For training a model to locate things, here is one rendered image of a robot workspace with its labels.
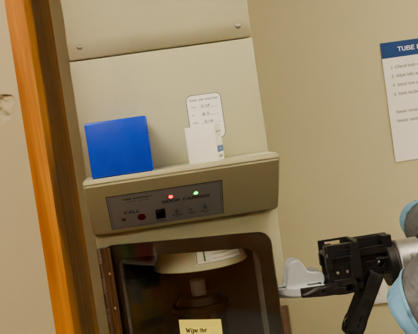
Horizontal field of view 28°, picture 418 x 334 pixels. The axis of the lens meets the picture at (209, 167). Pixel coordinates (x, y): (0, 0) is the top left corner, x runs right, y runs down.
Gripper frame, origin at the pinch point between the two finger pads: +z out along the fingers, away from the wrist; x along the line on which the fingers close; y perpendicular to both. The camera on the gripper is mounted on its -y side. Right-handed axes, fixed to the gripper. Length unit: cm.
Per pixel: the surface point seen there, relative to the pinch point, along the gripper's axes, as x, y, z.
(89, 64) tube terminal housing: -11, 42, 25
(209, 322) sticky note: -1.8, -3.1, 11.3
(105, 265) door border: -9.7, 7.6, 27.1
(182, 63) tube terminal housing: -11.3, 40.1, 9.1
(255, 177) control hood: -2.4, 19.4, 0.4
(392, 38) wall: -54, 42, -42
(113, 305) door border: -9.5, 0.6, 26.8
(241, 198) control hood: -5.8, 15.9, 2.7
